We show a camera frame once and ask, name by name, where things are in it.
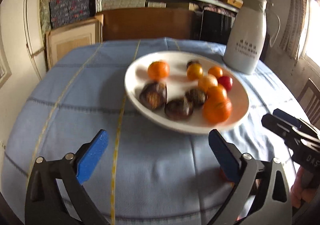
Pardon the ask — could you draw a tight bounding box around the bamboo curtain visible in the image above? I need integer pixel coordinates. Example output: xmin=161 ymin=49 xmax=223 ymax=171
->
xmin=278 ymin=0 xmax=310 ymax=61

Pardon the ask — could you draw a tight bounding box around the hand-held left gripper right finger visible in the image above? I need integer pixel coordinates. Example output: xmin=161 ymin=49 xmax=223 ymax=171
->
xmin=208 ymin=129 xmax=293 ymax=225

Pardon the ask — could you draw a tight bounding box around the small orange citrus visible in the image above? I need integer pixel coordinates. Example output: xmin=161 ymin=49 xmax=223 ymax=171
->
xmin=206 ymin=85 xmax=228 ymax=101
xmin=208 ymin=66 xmax=223 ymax=79

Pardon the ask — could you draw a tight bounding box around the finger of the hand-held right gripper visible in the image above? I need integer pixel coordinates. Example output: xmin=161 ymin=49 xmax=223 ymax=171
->
xmin=272 ymin=108 xmax=320 ymax=138
xmin=261 ymin=114 xmax=303 ymax=144

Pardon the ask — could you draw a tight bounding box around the white oval plate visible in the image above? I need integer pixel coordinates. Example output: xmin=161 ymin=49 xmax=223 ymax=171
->
xmin=124 ymin=50 xmax=250 ymax=135

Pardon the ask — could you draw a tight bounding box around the stack of blue floral boxes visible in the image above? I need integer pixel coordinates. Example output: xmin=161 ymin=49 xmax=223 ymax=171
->
xmin=49 ymin=0 xmax=91 ymax=29

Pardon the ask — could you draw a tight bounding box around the small tan-yellow citrus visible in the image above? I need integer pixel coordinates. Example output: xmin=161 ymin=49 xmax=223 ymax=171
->
xmin=197 ymin=74 xmax=218 ymax=93

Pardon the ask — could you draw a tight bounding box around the red cherry tomato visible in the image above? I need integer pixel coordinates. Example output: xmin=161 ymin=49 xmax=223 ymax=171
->
xmin=217 ymin=76 xmax=233 ymax=91

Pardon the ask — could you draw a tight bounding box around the large orange mandarin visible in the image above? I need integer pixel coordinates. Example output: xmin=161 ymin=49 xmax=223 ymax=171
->
xmin=202 ymin=97 xmax=232 ymax=124

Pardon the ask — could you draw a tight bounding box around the blue checked tablecloth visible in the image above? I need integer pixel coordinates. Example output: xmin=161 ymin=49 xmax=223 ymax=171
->
xmin=0 ymin=37 xmax=318 ymax=225

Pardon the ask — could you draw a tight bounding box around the brown wooden board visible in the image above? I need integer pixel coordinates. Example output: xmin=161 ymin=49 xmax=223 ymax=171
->
xmin=101 ymin=8 xmax=196 ymax=42

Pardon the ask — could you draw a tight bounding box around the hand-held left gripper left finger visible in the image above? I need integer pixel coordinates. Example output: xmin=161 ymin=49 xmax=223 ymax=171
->
xmin=24 ymin=129 xmax=110 ymax=225

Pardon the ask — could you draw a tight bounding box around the white thermos jug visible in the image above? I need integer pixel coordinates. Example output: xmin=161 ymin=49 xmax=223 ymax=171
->
xmin=222 ymin=0 xmax=282 ymax=75

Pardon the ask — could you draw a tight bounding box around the beige framed panel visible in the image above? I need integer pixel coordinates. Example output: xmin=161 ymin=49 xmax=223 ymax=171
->
xmin=45 ymin=18 xmax=103 ymax=71

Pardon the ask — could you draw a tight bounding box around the wooden chair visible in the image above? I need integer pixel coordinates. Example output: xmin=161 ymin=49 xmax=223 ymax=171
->
xmin=299 ymin=78 xmax=320 ymax=121

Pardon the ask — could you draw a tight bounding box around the white leaning strip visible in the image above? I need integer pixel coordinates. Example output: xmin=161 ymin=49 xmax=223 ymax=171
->
xmin=24 ymin=0 xmax=43 ymax=81

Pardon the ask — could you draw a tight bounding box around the person's right hand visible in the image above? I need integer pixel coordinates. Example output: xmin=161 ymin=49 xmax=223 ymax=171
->
xmin=290 ymin=167 xmax=312 ymax=209

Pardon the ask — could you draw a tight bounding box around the white framed window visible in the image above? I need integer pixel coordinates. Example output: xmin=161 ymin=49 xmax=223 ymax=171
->
xmin=0 ymin=37 xmax=12 ymax=88

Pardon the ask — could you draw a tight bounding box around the green marbled panel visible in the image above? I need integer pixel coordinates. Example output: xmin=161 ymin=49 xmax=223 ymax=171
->
xmin=40 ymin=0 xmax=52 ymax=33

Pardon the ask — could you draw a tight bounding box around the black cabinet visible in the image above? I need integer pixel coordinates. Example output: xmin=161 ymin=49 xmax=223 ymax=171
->
xmin=192 ymin=6 xmax=237 ymax=46

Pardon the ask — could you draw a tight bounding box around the small yellow-orange citrus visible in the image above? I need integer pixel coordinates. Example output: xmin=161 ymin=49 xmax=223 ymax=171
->
xmin=187 ymin=63 xmax=204 ymax=81

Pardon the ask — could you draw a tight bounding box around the medium orange mandarin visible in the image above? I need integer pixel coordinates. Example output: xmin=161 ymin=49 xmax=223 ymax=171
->
xmin=147 ymin=61 xmax=170 ymax=81

